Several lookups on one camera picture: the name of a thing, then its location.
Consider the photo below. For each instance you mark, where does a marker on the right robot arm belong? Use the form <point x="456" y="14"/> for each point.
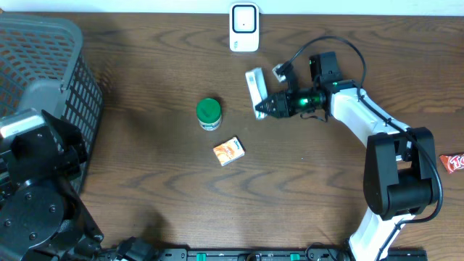
<point x="401" y="184"/>

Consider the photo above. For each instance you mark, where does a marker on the grey plastic mesh basket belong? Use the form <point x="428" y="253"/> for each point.
<point x="43" y="67"/>

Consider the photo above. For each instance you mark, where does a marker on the white green medicine box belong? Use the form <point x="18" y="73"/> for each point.
<point x="257" y="89"/>

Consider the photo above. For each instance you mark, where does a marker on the green lid jar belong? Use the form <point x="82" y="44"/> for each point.
<point x="209" y="114"/>

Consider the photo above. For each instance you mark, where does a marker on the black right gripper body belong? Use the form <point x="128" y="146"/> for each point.
<point x="291" y="102"/>

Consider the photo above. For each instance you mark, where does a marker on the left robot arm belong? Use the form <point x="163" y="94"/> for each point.
<point x="42" y="215"/>

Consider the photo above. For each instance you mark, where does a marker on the orange white tissue packet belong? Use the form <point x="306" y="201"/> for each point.
<point x="229" y="151"/>

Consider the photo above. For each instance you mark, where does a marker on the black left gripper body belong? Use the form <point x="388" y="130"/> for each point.
<point x="59" y="162"/>

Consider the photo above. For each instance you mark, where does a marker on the white barcode scanner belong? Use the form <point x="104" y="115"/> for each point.
<point x="244" y="27"/>

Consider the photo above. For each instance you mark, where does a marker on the red snack packet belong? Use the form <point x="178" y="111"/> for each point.
<point x="452" y="163"/>

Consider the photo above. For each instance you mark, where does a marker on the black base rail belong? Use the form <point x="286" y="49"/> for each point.
<point x="135" y="249"/>

